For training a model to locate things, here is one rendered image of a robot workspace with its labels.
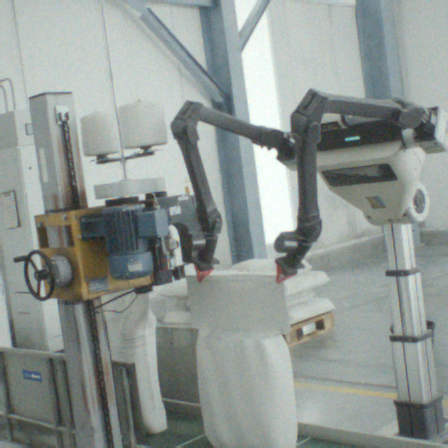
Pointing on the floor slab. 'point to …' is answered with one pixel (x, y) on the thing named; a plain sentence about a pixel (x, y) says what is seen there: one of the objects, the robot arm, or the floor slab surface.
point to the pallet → (312, 331)
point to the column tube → (92, 416)
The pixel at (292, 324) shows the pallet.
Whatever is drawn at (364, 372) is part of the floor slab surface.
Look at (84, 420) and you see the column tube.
